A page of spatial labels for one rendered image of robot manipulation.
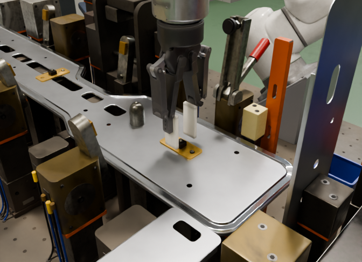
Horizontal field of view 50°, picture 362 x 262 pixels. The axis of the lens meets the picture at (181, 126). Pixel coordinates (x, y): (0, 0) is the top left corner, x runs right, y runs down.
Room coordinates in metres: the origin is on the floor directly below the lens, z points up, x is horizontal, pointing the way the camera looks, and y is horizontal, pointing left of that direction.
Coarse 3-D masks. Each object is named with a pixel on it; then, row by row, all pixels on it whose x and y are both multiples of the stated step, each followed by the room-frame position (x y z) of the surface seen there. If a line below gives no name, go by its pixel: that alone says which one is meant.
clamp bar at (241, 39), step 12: (228, 24) 0.70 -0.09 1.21; (240, 24) 0.72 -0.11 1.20; (228, 36) 0.73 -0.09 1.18; (240, 36) 0.71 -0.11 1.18; (228, 48) 0.72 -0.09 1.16; (240, 48) 0.70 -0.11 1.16; (228, 60) 0.72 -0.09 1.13; (240, 60) 0.70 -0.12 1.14; (228, 72) 0.72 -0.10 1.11; (240, 72) 0.71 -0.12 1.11
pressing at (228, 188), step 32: (0, 32) 1.27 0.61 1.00; (64, 64) 1.00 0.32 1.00; (32, 96) 0.82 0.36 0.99; (64, 96) 0.81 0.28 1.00; (128, 96) 0.81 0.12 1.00; (96, 128) 0.68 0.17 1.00; (128, 128) 0.68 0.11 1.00; (160, 128) 0.68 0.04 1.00; (128, 160) 0.57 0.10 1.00; (160, 160) 0.57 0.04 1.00; (192, 160) 0.57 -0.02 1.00; (224, 160) 0.57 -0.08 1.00; (256, 160) 0.57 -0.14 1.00; (160, 192) 0.48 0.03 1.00; (192, 192) 0.48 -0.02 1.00; (224, 192) 0.48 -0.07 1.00; (256, 192) 0.48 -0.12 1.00; (224, 224) 0.41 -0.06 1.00
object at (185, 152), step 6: (180, 138) 0.64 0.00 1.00; (180, 144) 0.60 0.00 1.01; (186, 144) 0.61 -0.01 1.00; (192, 144) 0.61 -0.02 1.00; (174, 150) 0.60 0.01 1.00; (180, 150) 0.59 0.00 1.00; (186, 150) 0.59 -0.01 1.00; (198, 150) 0.59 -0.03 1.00; (186, 156) 0.58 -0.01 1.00; (192, 156) 0.58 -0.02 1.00
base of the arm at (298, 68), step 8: (296, 64) 1.18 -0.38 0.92; (304, 64) 1.20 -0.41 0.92; (312, 64) 1.21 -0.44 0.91; (296, 72) 1.16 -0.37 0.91; (304, 72) 1.16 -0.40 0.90; (264, 80) 1.20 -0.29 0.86; (288, 80) 1.12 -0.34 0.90; (296, 80) 1.11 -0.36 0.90; (264, 88) 1.27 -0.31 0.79; (264, 96) 1.19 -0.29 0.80
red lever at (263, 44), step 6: (264, 42) 0.79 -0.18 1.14; (258, 48) 0.78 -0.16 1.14; (264, 48) 0.78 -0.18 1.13; (252, 54) 0.77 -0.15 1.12; (258, 54) 0.77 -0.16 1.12; (246, 60) 0.76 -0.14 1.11; (252, 60) 0.76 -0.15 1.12; (258, 60) 0.77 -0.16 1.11; (246, 66) 0.75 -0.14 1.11; (252, 66) 0.75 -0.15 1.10; (246, 72) 0.74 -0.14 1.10; (228, 90) 0.71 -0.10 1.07; (228, 96) 0.70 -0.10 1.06
